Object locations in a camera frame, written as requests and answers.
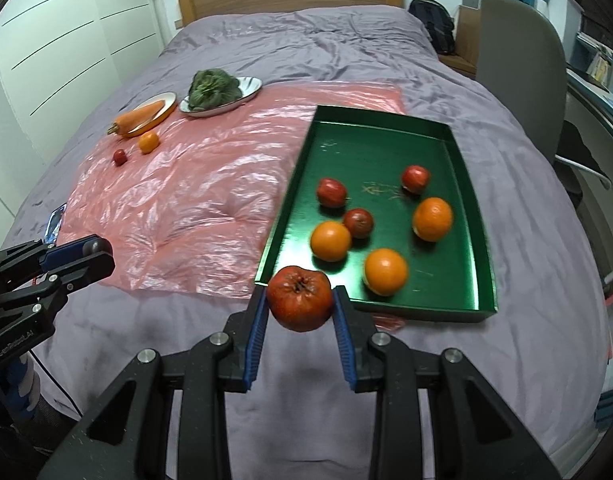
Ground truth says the green leafy vegetable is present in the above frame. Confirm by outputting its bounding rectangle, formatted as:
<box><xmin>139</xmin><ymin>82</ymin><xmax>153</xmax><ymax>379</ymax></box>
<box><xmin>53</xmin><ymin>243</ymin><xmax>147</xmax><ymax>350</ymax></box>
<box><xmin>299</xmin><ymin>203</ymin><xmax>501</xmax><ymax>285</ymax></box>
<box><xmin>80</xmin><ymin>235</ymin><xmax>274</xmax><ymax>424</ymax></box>
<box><xmin>188</xmin><ymin>69</ymin><xmax>240</xmax><ymax>111</ymax></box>

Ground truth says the black backpack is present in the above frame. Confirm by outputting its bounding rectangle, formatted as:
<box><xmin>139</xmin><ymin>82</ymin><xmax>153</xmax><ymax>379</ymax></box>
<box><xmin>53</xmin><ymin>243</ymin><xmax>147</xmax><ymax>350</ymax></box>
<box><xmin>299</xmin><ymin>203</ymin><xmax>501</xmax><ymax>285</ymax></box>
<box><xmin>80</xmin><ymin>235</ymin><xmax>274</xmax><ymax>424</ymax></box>
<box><xmin>407</xmin><ymin>0</ymin><xmax>457</xmax><ymax>56</ymax></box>

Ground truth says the person's left hand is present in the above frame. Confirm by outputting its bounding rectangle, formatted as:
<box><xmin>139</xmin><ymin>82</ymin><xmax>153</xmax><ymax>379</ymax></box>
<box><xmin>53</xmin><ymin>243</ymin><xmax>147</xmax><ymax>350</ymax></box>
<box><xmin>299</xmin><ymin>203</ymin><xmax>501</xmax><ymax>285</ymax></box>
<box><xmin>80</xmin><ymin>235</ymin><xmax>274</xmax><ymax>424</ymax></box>
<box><xmin>0</xmin><ymin>355</ymin><xmax>40</xmax><ymax>423</ymax></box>

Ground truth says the dark plum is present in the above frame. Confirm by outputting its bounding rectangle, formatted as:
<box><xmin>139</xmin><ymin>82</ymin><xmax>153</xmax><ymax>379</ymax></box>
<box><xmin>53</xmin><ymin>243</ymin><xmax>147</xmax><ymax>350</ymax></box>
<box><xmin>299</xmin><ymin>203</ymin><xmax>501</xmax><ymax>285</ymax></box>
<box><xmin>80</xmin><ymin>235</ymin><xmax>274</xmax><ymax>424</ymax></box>
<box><xmin>81</xmin><ymin>236</ymin><xmax>112</xmax><ymax>261</ymax></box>

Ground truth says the black cable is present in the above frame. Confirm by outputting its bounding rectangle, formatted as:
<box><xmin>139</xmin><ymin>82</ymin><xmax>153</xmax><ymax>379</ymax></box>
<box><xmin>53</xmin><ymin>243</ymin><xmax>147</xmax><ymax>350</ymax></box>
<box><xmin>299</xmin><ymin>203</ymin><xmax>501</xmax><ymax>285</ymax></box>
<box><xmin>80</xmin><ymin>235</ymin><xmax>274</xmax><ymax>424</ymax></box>
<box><xmin>29</xmin><ymin>347</ymin><xmax>84</xmax><ymax>418</ymax></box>

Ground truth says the white wardrobe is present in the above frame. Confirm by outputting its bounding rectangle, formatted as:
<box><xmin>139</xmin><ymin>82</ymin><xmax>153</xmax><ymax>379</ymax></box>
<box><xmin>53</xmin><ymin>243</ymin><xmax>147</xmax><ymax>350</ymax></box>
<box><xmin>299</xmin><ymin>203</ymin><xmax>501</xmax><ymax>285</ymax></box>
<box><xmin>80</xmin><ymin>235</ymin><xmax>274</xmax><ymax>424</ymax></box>
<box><xmin>0</xmin><ymin>0</ymin><xmax>180</xmax><ymax>221</ymax></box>

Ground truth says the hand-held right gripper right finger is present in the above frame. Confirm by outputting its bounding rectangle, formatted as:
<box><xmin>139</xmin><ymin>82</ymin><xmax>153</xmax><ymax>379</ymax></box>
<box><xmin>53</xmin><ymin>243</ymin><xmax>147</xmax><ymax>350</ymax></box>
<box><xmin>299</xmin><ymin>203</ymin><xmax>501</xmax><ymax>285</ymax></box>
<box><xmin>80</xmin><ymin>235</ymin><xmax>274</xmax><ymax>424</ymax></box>
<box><xmin>333</xmin><ymin>285</ymin><xmax>562</xmax><ymax>480</ymax></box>

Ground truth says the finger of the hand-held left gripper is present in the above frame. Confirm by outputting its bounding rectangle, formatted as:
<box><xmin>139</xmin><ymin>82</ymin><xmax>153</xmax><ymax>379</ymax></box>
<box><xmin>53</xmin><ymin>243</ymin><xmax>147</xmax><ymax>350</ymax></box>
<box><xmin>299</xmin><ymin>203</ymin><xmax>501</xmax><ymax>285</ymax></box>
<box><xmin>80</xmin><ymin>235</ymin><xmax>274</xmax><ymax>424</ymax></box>
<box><xmin>0</xmin><ymin>252</ymin><xmax>116</xmax><ymax>318</ymax></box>
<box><xmin>0</xmin><ymin>237</ymin><xmax>92</xmax><ymax>288</ymax></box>

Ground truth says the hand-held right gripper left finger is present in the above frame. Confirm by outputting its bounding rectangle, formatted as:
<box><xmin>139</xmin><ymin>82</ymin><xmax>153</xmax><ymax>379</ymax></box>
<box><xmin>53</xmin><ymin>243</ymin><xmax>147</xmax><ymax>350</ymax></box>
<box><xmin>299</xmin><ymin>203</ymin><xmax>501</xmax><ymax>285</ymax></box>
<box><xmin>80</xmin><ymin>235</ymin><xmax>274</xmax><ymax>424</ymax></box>
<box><xmin>36</xmin><ymin>286</ymin><xmax>268</xmax><ymax>480</ymax></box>

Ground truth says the carrot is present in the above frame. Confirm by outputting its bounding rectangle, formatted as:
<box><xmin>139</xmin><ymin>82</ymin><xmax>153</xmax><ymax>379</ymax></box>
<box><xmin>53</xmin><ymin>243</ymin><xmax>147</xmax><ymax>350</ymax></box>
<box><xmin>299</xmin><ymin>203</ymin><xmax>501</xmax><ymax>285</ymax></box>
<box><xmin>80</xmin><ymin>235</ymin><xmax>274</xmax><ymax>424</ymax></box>
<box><xmin>106</xmin><ymin>101</ymin><xmax>166</xmax><ymax>136</ymax></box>

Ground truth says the patterned white plate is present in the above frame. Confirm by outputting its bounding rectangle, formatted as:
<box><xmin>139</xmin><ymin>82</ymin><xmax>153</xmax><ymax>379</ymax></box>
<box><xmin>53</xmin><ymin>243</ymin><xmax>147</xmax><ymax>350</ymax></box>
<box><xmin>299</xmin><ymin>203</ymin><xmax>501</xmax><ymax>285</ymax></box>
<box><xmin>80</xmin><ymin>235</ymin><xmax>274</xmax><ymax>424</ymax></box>
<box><xmin>179</xmin><ymin>76</ymin><xmax>263</xmax><ymax>118</ymax></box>

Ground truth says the white cabinet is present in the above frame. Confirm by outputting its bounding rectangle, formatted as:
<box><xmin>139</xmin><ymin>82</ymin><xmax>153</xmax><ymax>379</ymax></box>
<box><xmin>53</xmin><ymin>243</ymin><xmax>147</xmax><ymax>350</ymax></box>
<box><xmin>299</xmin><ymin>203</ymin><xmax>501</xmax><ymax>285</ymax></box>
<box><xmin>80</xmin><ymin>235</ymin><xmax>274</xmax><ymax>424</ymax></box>
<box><xmin>536</xmin><ymin>0</ymin><xmax>584</xmax><ymax>51</ymax></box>

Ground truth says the pink plastic sheet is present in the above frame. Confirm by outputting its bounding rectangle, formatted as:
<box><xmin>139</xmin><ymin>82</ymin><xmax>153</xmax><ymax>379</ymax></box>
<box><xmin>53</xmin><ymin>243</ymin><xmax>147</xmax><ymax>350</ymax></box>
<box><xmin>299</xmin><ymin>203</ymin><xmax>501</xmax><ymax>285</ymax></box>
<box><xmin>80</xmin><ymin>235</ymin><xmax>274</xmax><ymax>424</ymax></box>
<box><xmin>61</xmin><ymin>82</ymin><xmax>404</xmax><ymax>331</ymax></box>

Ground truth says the white plate with orange rim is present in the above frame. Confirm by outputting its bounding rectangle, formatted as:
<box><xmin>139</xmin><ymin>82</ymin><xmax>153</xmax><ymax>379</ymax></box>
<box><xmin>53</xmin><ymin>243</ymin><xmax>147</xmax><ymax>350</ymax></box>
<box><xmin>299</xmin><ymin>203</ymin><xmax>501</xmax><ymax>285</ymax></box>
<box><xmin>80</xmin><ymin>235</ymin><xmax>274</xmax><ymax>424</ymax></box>
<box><xmin>119</xmin><ymin>91</ymin><xmax>178</xmax><ymax>139</ymax></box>

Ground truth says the grey chair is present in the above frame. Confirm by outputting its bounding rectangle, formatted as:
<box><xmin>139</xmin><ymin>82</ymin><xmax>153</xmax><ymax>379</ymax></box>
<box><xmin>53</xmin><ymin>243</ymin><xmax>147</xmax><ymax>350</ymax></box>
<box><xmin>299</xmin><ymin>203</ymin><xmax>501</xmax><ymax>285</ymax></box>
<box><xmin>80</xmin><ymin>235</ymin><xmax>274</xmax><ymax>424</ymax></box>
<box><xmin>476</xmin><ymin>0</ymin><xmax>612</xmax><ymax>211</ymax></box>

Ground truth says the wooden nightstand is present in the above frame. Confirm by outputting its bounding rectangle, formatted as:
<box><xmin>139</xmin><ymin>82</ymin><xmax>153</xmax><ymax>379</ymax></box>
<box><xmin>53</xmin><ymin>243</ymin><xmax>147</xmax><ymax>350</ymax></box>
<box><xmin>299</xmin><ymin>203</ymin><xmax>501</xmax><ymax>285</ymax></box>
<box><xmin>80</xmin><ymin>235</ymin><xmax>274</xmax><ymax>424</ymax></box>
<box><xmin>439</xmin><ymin>5</ymin><xmax>482</xmax><ymax>78</ymax></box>

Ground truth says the green tray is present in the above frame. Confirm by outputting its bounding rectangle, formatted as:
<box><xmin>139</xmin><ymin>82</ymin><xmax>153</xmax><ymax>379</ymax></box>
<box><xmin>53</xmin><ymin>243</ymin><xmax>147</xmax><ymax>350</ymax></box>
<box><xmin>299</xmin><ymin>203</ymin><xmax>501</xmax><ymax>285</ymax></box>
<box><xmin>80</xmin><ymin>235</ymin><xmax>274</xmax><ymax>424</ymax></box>
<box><xmin>255</xmin><ymin>105</ymin><xmax>498</xmax><ymax>324</ymax></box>

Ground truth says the white desk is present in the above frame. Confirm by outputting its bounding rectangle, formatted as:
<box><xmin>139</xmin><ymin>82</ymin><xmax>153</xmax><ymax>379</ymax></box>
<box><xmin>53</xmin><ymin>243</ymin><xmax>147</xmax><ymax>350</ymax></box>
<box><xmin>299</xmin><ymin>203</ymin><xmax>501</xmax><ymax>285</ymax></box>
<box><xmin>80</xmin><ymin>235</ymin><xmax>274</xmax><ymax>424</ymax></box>
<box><xmin>566</xmin><ymin>30</ymin><xmax>613</xmax><ymax>126</ymax></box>

